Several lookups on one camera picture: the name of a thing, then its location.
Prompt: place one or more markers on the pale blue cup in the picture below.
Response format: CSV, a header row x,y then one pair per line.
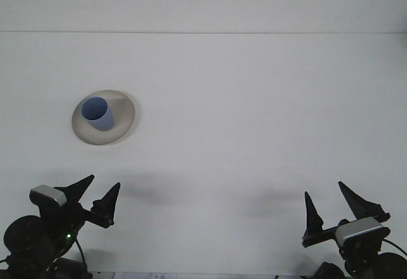
x,y
101,120

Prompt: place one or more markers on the pale round plate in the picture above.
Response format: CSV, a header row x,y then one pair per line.
x,y
124,123

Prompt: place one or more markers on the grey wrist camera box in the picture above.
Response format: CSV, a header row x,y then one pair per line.
x,y
361,233
47,194

